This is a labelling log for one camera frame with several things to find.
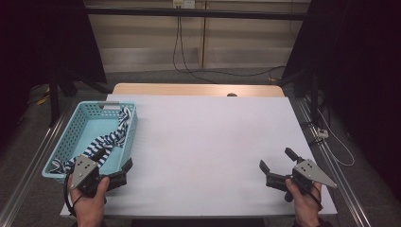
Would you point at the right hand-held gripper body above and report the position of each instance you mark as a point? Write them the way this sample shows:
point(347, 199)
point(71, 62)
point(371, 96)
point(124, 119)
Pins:
point(307, 171)

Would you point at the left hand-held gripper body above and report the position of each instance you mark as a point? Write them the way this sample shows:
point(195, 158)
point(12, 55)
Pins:
point(83, 170)

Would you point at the blue white striped baby romper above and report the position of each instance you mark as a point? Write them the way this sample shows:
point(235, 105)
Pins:
point(107, 142)

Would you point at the turquoise plastic basket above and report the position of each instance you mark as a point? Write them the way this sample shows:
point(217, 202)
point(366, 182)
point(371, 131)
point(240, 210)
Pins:
point(94, 126)

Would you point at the person's right hand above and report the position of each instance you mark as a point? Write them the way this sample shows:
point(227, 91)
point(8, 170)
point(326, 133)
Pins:
point(305, 208)

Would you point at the person's left hand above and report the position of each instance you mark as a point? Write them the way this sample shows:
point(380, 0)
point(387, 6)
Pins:
point(90, 209)

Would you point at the white plug adapter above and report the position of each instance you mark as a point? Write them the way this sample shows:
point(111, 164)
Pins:
point(323, 133)

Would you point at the black metal stand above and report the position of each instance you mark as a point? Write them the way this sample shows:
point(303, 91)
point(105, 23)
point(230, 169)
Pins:
point(54, 101)

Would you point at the white table sheet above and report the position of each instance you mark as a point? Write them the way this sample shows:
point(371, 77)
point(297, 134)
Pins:
point(205, 142)

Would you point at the dark round table grommet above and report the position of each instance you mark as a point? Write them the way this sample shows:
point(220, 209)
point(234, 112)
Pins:
point(232, 94)

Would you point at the black curtain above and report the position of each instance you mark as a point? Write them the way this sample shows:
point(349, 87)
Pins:
point(362, 63)
point(41, 41)

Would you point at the black horizontal bar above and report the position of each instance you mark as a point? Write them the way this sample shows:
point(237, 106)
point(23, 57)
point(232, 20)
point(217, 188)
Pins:
point(195, 13)

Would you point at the aluminium rail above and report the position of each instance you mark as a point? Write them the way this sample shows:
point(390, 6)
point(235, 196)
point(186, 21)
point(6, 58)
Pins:
point(34, 164)
point(334, 170)

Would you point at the white wall socket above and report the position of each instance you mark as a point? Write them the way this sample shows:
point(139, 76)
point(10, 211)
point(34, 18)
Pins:
point(184, 3)

